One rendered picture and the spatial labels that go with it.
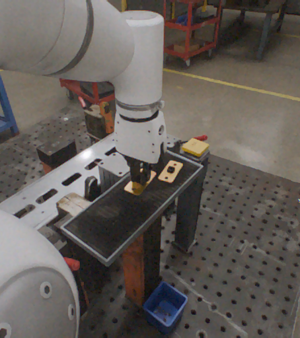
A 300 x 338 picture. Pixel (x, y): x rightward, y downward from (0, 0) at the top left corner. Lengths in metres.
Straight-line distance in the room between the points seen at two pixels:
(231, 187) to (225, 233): 0.28
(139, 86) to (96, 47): 0.22
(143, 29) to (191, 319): 0.86
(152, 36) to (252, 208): 1.04
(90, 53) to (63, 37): 0.05
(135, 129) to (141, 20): 0.19
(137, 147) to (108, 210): 0.18
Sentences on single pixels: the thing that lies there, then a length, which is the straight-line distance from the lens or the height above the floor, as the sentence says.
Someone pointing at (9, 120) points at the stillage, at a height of 0.20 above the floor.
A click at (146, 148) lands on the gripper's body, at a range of 0.57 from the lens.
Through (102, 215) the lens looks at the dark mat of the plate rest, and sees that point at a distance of 0.68.
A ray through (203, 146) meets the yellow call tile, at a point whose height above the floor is 1.16.
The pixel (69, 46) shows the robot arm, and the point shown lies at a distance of 0.25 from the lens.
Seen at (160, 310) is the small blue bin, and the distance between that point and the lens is 1.06.
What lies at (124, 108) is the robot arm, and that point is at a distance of 0.53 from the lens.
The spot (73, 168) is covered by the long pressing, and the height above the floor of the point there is 1.00.
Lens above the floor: 1.66
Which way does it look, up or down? 40 degrees down
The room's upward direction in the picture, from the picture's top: straight up
